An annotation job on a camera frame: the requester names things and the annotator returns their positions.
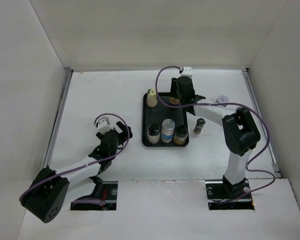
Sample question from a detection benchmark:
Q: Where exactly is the pink cap spice bottle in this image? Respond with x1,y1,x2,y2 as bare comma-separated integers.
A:
169,97,180,106

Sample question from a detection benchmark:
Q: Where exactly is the white powder bottle black cap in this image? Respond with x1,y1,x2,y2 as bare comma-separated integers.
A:
147,123,161,144

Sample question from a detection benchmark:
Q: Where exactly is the yellow cap spice bottle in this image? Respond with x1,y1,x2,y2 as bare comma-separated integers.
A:
146,88,158,108

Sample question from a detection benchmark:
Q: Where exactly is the small black pepper bottle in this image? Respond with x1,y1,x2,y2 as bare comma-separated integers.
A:
193,118,206,135

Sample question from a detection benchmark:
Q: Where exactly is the tall blue label spice jar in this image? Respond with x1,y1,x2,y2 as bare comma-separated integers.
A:
161,118,176,144

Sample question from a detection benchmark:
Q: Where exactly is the brown spice bottle black cap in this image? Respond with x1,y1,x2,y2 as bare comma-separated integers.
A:
173,125,189,146

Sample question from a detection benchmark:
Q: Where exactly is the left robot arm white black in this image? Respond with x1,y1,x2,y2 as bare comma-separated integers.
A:
19,119,133,223

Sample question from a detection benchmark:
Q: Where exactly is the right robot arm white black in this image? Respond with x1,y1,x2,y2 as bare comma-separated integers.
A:
170,76,261,198

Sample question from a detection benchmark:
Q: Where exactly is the black rectangular tray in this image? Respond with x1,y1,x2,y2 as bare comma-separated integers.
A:
141,93,190,148

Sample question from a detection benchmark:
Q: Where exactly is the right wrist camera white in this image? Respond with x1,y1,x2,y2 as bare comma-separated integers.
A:
179,66,193,78

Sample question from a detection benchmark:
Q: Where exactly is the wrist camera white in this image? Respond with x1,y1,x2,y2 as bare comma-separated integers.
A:
94,116,113,135
179,66,193,78

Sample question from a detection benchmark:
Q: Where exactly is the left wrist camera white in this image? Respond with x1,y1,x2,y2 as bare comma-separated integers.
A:
94,116,113,135

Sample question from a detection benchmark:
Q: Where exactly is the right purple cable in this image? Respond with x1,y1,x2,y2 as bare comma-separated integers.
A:
155,65,276,205

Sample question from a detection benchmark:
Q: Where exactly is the purple cable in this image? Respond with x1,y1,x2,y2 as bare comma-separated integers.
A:
19,113,131,207
155,65,276,205

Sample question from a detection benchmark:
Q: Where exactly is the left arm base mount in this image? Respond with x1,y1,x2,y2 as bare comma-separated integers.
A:
70,176,119,211

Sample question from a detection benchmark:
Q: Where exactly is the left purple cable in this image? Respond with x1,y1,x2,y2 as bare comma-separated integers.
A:
19,113,131,207

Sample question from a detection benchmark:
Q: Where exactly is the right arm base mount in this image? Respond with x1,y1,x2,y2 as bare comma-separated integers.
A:
205,181,255,211

